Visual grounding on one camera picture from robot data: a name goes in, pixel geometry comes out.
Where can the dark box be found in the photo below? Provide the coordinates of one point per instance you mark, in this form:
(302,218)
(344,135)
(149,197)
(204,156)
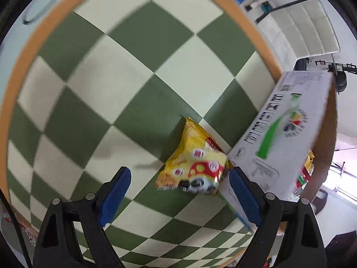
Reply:
(343,248)

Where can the printed cardboard box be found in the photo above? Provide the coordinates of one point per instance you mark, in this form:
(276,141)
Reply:
(279,145)

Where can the red-print label sticker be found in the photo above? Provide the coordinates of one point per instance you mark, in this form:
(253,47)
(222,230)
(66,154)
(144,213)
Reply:
(29,236)

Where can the green checkered mat orange border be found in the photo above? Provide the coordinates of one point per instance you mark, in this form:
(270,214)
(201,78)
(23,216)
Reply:
(83,89)

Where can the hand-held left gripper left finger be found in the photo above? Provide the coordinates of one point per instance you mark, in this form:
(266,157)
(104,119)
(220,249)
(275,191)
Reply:
(115,195)

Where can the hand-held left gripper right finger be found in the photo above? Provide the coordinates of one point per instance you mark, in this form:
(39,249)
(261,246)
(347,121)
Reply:
(245,198)

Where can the red snack packet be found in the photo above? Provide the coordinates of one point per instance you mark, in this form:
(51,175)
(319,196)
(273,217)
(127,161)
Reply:
(302,180)

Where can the white padded chair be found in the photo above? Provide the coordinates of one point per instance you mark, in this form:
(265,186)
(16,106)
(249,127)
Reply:
(306,25)

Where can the yellow snack packet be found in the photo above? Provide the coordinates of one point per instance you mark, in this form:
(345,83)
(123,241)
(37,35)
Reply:
(192,162)

